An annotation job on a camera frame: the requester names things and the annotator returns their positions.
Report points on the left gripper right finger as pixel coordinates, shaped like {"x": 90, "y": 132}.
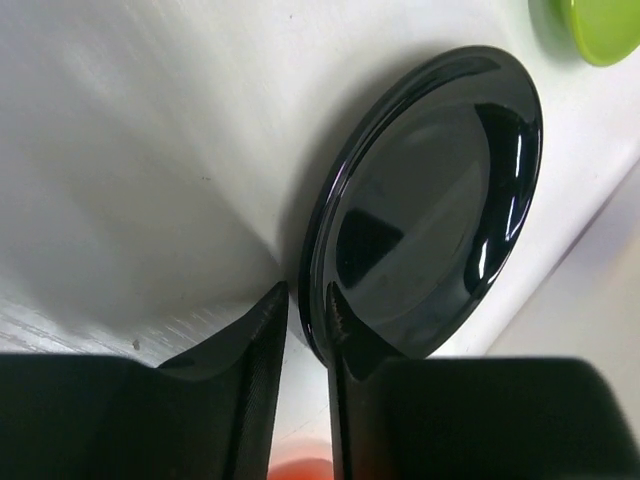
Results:
{"x": 393, "y": 417}

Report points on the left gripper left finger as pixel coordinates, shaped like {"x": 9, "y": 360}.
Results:
{"x": 207, "y": 413}

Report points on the black plate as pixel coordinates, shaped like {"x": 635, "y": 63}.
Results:
{"x": 426, "y": 200}

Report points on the green plate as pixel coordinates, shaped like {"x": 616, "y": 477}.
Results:
{"x": 605, "y": 32}

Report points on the orange plate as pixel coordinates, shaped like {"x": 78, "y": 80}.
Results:
{"x": 303, "y": 469}

